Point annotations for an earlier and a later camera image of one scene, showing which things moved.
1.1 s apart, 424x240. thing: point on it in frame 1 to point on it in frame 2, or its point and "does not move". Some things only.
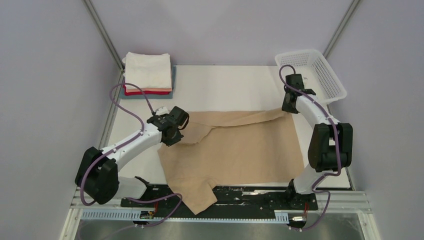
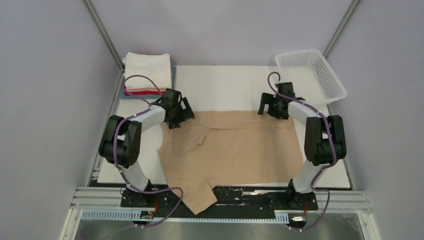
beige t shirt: x=249 y=146 does not move
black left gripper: x=177 y=138 to x=186 y=114
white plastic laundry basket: x=317 y=74 does not move
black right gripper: x=286 y=108 to x=268 y=98
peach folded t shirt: x=150 y=90 does not move
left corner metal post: x=91 y=10 does not move
